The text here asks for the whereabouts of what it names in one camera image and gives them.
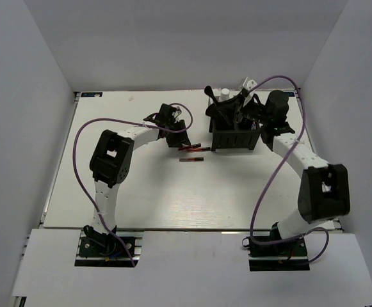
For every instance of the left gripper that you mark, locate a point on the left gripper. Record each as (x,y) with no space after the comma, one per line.
(182,137)

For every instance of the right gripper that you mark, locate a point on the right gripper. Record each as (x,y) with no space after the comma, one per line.
(240,96)

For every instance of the black fan makeup brush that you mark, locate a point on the black fan makeup brush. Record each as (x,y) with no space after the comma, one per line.
(212,111)

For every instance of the white jar cap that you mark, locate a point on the white jar cap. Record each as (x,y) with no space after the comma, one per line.
(224,94)

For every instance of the red black lip gloss tube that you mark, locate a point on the red black lip gloss tube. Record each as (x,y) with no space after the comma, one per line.
(191,159)

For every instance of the black round makeup brush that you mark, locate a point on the black round makeup brush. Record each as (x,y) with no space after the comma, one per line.
(220,107)

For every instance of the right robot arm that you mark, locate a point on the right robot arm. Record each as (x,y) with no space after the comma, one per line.
(324,189)

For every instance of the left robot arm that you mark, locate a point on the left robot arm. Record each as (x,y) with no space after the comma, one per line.
(111,160)

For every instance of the black metal organizer rack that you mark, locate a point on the black metal organizer rack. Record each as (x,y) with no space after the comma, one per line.
(242,135)

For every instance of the white table board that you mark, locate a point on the white table board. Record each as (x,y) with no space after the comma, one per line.
(227,191)

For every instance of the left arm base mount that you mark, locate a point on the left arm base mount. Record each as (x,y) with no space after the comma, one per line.
(91,254)

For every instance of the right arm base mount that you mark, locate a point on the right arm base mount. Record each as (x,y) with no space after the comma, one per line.
(289,257)

